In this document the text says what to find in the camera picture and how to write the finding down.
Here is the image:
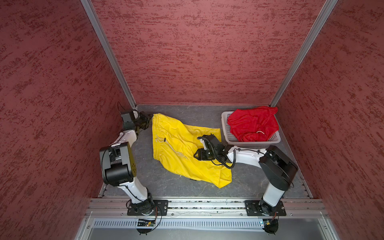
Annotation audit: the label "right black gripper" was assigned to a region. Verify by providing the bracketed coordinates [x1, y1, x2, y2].
[193, 148, 218, 161]

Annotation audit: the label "white plastic laundry basket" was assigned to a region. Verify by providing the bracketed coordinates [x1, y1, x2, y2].
[221, 111, 281, 147]

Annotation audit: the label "yellow shorts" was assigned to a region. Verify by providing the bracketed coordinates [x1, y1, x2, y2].
[152, 114, 232, 189]

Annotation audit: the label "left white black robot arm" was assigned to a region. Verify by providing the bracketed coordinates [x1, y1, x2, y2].
[99, 110, 156, 216]

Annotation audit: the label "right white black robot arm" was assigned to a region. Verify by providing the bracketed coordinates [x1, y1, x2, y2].
[194, 134, 299, 218]

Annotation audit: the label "red shorts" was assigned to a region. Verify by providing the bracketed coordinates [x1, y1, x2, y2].
[227, 106, 279, 142]

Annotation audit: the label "right small circuit board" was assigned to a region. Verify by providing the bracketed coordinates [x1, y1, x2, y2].
[263, 219, 279, 229]

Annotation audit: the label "small circuit board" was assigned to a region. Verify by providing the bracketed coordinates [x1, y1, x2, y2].
[263, 219, 279, 229]
[137, 219, 157, 228]

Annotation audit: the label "left small circuit board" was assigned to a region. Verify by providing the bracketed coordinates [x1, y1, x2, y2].
[137, 219, 157, 228]

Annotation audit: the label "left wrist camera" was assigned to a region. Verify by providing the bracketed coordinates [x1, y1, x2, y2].
[121, 110, 139, 124]

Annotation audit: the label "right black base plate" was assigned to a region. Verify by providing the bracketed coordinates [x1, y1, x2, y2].
[245, 200, 287, 217]

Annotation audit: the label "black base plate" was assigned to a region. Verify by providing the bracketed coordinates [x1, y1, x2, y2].
[245, 200, 287, 217]
[126, 199, 169, 217]

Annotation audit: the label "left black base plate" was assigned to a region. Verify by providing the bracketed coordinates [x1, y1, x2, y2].
[126, 199, 169, 217]

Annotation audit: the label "aluminium frame rail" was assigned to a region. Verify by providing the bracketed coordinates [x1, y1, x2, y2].
[85, 197, 329, 219]

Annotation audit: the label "white perforated cable duct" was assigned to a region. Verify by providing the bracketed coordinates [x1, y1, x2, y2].
[92, 219, 263, 231]

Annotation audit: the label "left corner aluminium post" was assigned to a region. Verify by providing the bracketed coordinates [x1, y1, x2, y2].
[81, 0, 137, 109]

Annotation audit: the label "corner aluminium post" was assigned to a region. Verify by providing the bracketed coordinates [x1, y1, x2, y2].
[81, 0, 137, 109]
[269, 0, 338, 107]

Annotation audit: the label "right corner aluminium post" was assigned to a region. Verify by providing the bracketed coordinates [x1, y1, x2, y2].
[269, 0, 338, 107]

